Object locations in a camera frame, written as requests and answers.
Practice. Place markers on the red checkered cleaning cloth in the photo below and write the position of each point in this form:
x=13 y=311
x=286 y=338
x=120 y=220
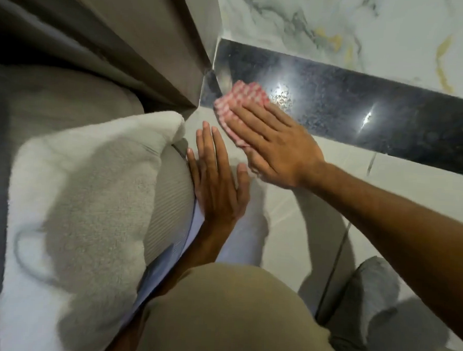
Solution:
x=241 y=98

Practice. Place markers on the beige upholstered bed frame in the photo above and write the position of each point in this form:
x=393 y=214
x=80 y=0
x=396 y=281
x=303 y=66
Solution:
x=119 y=32

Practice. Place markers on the black polished stone skirting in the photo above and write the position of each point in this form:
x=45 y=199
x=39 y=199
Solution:
x=355 y=110

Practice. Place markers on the person's left forearm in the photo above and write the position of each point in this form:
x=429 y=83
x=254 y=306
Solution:
x=211 y=244

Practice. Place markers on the person's right hand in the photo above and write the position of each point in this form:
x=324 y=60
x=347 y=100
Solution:
x=283 y=153

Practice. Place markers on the grey ribbed cushion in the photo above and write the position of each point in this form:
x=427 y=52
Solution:
x=172 y=201

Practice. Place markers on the white fluffy blanket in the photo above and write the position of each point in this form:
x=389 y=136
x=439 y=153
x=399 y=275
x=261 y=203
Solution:
x=78 y=219

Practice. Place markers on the person's right thumb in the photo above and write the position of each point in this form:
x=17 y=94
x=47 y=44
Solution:
x=256 y=165

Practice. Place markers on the person's left thumb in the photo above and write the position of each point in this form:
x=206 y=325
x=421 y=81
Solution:
x=244 y=182

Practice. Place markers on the person's left middle finger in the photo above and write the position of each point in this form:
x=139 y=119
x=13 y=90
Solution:
x=204 y=145

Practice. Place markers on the person's right little finger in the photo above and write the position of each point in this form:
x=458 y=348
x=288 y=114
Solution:
x=282 y=115

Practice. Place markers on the person's left leg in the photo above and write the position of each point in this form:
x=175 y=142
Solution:
x=239 y=321

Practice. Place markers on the person's right middle finger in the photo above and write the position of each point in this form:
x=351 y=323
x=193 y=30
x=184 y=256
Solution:
x=249 y=122

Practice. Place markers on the pale blue sheet edge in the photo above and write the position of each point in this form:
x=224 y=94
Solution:
x=172 y=265

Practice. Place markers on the person's left hand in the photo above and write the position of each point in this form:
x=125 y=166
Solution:
x=217 y=188

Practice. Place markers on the person's right forearm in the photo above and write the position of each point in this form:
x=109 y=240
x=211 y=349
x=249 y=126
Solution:
x=398 y=236

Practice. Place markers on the grey bed sheet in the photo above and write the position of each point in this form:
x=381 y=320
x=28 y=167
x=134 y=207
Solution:
x=45 y=101

